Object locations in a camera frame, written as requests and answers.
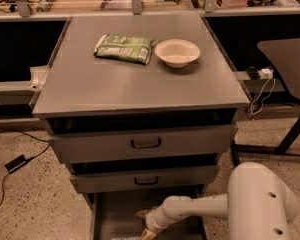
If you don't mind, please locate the grey drawer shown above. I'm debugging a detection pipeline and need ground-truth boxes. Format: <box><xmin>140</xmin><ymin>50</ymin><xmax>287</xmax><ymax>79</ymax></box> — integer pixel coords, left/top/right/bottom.
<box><xmin>49</xmin><ymin>124</ymin><xmax>237</xmax><ymax>163</ymax></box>
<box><xmin>70</xmin><ymin>166</ymin><xmax>218</xmax><ymax>193</ymax></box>
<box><xmin>89</xmin><ymin>186</ymin><xmax>211</xmax><ymax>240</ymax></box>

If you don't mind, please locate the bottom grey drawer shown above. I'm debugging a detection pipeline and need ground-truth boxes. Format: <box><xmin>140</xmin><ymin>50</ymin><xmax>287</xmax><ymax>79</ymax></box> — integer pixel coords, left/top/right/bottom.
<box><xmin>89</xmin><ymin>186</ymin><xmax>211</xmax><ymax>240</ymax></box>

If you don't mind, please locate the black floor cable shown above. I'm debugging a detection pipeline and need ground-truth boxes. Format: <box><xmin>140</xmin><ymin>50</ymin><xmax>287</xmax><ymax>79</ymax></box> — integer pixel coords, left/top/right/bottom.
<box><xmin>0</xmin><ymin>129</ymin><xmax>51</xmax><ymax>219</ymax></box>

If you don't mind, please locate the clear plastic water bottle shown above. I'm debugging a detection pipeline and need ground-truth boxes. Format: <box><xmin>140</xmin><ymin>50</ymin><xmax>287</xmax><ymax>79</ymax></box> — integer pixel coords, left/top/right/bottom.
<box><xmin>110</xmin><ymin>236</ymin><xmax>140</xmax><ymax>240</ymax></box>

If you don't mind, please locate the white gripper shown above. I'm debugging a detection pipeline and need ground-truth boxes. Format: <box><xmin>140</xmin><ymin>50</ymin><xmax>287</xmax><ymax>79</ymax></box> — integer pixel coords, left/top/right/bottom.
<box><xmin>135</xmin><ymin>206</ymin><xmax>172</xmax><ymax>240</ymax></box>

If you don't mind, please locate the black top drawer handle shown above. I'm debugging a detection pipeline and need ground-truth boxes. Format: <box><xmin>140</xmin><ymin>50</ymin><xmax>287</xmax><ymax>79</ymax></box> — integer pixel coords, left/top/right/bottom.
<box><xmin>130</xmin><ymin>138</ymin><xmax>162</xmax><ymax>149</ymax></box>

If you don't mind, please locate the black middle drawer handle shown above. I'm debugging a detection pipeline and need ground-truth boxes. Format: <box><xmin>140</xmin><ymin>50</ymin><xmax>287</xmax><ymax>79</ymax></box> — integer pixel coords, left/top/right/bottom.
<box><xmin>134</xmin><ymin>176</ymin><xmax>159</xmax><ymax>186</ymax></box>

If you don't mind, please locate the top grey drawer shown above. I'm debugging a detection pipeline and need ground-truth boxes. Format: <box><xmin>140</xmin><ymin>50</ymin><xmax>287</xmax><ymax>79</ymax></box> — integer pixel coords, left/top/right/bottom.
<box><xmin>49</xmin><ymin>124</ymin><xmax>237</xmax><ymax>163</ymax></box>

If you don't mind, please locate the white plastic bracket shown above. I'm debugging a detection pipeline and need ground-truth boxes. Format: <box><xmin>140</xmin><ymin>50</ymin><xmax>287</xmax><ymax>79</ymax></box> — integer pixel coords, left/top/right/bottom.
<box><xmin>27</xmin><ymin>65</ymin><xmax>50</xmax><ymax>91</ymax></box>

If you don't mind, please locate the middle grey drawer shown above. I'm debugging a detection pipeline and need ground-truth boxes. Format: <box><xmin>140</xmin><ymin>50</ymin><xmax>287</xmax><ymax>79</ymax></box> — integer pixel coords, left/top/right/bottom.
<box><xmin>70</xmin><ymin>166</ymin><xmax>218</xmax><ymax>193</ymax></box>

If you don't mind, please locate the black drawer handle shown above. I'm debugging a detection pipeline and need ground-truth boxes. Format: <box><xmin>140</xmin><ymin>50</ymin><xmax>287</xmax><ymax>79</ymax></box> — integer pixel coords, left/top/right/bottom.
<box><xmin>134</xmin><ymin>176</ymin><xmax>159</xmax><ymax>186</ymax></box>
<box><xmin>130</xmin><ymin>138</ymin><xmax>162</xmax><ymax>149</ymax></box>

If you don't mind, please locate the black power adapter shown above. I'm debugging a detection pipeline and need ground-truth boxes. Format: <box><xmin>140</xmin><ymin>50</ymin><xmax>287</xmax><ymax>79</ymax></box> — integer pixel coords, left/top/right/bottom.
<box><xmin>5</xmin><ymin>155</ymin><xmax>27</xmax><ymax>174</ymax></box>

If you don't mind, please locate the grey drawer cabinet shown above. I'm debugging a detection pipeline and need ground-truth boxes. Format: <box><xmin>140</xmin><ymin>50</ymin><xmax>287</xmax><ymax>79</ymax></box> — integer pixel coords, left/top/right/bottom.
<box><xmin>32</xmin><ymin>13</ymin><xmax>251</xmax><ymax>240</ymax></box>

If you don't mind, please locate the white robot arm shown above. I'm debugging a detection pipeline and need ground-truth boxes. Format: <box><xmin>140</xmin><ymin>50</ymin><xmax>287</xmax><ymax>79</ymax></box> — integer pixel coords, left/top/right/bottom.
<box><xmin>138</xmin><ymin>162</ymin><xmax>299</xmax><ymax>240</ymax></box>

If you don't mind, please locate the white bowl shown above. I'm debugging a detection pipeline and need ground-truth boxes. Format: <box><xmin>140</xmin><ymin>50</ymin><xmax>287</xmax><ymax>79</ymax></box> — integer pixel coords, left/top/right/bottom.
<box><xmin>155</xmin><ymin>39</ymin><xmax>201</xmax><ymax>68</ymax></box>

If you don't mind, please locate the green snack bag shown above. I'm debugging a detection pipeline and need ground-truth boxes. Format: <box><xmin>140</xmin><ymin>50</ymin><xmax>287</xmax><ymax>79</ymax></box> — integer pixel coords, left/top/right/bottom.
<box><xmin>93</xmin><ymin>34</ymin><xmax>154</xmax><ymax>65</ymax></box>

